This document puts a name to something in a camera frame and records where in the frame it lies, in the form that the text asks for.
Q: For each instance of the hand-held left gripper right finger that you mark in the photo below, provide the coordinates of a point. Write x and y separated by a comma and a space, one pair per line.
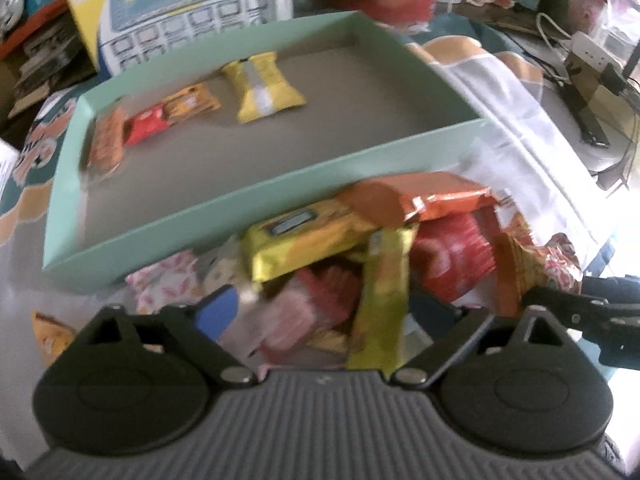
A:
440, 319

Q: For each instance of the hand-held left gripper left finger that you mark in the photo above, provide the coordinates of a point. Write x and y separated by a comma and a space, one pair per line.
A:
219, 310

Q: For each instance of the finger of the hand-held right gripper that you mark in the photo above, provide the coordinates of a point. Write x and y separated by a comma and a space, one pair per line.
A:
615, 287
560, 302

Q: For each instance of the long yellow snack packet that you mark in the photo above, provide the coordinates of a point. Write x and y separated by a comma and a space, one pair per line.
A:
382, 300

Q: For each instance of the light green cardboard box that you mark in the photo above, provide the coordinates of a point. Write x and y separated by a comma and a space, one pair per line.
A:
300, 160

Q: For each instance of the red orange printed snack packet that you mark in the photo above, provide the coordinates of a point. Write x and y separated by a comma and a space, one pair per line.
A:
545, 265

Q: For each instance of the shiny red snack packet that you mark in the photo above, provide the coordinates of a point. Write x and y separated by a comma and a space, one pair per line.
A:
450, 260

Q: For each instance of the pink flower-pattern snack packet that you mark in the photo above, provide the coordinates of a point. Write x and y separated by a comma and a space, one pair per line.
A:
162, 280

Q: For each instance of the yellow blue-label snack packet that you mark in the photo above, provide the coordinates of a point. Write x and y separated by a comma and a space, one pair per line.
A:
295, 240

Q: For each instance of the plain orange snack packet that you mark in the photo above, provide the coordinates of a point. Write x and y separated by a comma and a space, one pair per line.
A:
430, 197

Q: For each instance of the orange cartoon snack packet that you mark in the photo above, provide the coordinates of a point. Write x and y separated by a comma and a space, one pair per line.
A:
50, 337

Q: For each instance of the brown cardboard box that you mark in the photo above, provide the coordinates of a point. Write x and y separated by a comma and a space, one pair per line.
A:
612, 100

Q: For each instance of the small red snack packet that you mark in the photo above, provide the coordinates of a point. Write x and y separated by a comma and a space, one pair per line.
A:
145, 125

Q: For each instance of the printed tablecloth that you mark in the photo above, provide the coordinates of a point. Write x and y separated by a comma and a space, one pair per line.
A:
505, 110

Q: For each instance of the orange patterned snack packet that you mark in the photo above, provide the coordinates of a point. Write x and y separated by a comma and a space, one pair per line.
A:
107, 142

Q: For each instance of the small orange snack packet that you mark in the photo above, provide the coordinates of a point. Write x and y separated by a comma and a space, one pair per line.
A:
192, 101

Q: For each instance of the yellow silver-striped snack packet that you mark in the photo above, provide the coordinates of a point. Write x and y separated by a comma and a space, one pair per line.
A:
262, 85

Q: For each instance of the white power strip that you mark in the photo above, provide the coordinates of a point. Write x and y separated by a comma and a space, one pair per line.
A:
595, 50

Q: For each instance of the white instruction sheet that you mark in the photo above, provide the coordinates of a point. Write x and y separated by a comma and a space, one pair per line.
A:
6, 165

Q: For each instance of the stack of books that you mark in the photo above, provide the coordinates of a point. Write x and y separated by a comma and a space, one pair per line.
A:
47, 60

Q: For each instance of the yellow white keyboard-print box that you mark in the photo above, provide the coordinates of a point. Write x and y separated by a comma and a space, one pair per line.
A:
165, 5

